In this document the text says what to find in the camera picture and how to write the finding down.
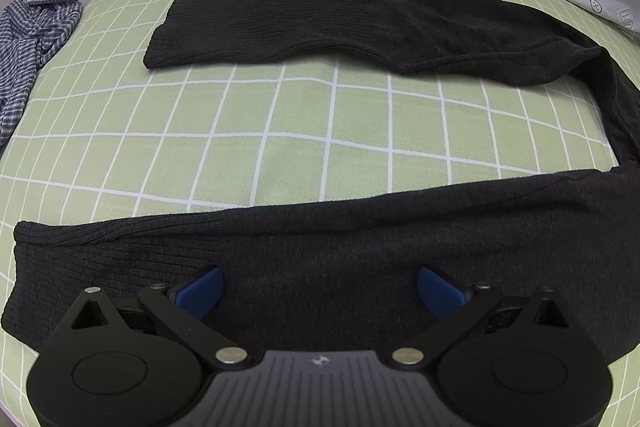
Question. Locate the green grid bed sheet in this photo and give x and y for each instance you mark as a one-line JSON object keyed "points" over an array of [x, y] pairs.
{"points": [[320, 122]]}

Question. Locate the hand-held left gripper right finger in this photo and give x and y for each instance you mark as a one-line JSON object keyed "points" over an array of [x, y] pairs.
{"points": [[439, 291]]}

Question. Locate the blue checked shirt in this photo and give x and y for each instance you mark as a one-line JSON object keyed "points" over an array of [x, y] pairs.
{"points": [[30, 47]]}

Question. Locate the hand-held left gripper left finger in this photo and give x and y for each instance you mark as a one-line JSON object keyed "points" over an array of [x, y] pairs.
{"points": [[202, 291]]}

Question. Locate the black knit sweater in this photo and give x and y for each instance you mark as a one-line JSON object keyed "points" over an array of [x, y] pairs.
{"points": [[320, 257]]}

